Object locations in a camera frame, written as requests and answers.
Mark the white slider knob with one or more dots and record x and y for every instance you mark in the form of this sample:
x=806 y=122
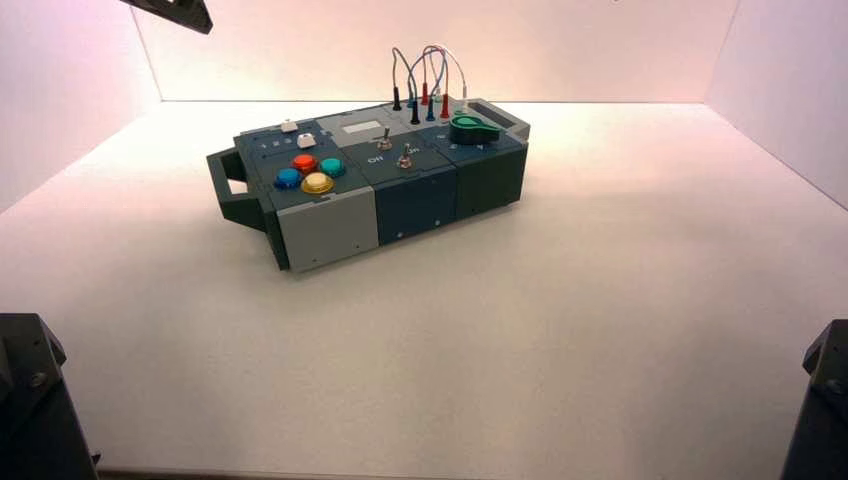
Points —
x=305 y=140
x=288 y=125

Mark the green rotary knob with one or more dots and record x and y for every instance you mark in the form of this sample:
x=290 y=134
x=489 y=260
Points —
x=472 y=129

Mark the white rectangular display window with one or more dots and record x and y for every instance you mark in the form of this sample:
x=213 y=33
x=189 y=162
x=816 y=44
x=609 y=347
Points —
x=362 y=126

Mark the yellow round push button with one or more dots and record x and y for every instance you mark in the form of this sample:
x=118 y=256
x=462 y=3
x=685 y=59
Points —
x=317 y=183

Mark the teal round push button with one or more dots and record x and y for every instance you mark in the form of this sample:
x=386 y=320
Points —
x=332 y=167

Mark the red round push button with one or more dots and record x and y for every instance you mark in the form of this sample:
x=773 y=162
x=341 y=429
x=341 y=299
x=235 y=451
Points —
x=305 y=163

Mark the blue round push button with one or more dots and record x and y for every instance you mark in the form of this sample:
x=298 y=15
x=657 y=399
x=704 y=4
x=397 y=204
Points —
x=288 y=177

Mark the silver toggle switch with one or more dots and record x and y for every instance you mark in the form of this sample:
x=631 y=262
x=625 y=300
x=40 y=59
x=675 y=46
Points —
x=383 y=142
x=403 y=160

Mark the multicoloured modular control box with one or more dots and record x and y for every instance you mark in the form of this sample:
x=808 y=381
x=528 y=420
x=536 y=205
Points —
x=331 y=225

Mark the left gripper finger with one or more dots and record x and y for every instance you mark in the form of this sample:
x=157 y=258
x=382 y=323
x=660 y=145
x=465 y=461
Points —
x=179 y=12

